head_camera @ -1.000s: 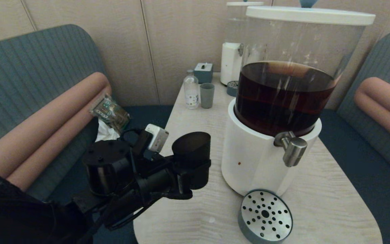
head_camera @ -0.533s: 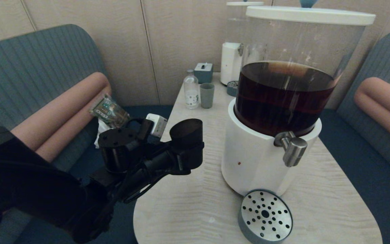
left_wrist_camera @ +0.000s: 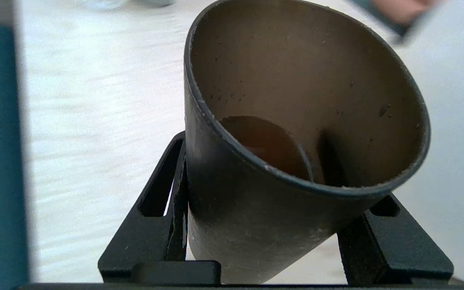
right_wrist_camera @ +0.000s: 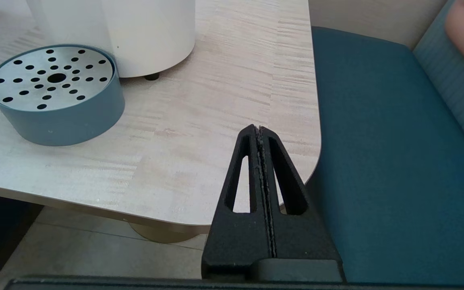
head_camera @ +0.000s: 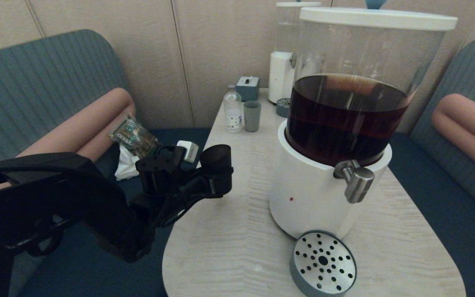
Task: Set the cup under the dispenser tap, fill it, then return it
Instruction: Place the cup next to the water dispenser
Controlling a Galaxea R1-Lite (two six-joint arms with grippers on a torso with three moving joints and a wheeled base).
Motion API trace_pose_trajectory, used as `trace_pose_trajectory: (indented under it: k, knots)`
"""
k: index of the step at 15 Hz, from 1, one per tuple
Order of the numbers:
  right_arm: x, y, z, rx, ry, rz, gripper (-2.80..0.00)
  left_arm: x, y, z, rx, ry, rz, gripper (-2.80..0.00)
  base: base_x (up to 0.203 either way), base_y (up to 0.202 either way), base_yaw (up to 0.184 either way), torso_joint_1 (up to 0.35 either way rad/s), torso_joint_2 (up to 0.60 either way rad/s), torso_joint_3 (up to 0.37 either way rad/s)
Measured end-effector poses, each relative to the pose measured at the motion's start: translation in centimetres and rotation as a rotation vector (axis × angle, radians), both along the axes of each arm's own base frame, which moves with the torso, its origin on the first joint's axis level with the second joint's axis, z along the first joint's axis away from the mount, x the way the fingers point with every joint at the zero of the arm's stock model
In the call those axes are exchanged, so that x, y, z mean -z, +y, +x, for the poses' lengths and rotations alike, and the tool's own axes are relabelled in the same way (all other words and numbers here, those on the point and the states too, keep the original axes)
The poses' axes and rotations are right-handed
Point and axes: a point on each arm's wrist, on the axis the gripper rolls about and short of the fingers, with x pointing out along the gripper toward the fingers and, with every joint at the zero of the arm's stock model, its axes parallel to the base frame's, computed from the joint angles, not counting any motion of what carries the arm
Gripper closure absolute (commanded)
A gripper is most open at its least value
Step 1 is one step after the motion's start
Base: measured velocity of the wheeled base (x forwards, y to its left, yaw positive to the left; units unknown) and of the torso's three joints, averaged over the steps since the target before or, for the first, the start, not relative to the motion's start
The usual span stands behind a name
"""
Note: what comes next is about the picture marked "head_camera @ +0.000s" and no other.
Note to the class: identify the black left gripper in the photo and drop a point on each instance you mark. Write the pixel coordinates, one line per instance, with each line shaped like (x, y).
(196, 185)

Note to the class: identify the black plastic cup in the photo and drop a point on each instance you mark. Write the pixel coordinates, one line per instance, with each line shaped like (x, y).
(217, 156)

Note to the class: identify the metal dispenser tap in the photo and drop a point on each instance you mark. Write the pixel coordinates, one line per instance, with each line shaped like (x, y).
(359, 181)

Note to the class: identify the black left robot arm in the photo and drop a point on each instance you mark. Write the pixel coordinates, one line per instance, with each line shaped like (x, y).
(56, 194)

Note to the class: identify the grey-green cup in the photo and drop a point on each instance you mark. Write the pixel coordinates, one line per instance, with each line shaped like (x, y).
(252, 116)

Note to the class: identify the clear plastic bottle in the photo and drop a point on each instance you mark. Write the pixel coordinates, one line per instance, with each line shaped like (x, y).
(233, 110)

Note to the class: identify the large tea drink dispenser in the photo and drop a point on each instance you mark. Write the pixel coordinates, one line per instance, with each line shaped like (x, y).
(303, 194)

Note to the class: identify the small grey drip tray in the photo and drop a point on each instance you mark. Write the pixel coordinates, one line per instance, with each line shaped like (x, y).
(282, 108)

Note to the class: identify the small grey box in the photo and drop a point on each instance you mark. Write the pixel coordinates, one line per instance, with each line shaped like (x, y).
(248, 89)

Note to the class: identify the green snack package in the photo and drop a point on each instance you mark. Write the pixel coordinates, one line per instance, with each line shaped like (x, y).
(135, 137)

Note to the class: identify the crumpled white tissue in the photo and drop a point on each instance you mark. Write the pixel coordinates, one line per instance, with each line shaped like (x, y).
(126, 165)

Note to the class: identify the far empty drink dispenser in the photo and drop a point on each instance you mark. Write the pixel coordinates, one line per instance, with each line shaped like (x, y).
(281, 78)

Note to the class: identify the round grey perforated drip tray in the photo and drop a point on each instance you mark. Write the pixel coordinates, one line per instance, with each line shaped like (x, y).
(324, 264)

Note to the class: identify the pink bolster cushion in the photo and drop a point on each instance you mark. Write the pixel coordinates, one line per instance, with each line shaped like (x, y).
(97, 119)
(468, 127)

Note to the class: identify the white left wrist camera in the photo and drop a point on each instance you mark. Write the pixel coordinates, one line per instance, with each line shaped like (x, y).
(190, 152)

